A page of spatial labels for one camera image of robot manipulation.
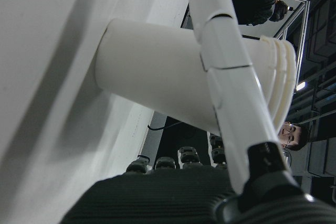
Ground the person with glasses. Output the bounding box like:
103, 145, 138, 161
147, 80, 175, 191
278, 121, 310, 154

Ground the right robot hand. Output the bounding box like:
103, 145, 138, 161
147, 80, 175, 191
60, 0, 336, 224

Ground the black cable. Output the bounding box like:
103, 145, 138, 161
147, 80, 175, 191
146, 119, 184, 131

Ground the white cup with ribbed rim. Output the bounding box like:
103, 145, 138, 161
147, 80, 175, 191
94, 18, 297, 137

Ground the aluminium frame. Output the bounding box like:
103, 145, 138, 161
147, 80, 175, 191
274, 0, 311, 96

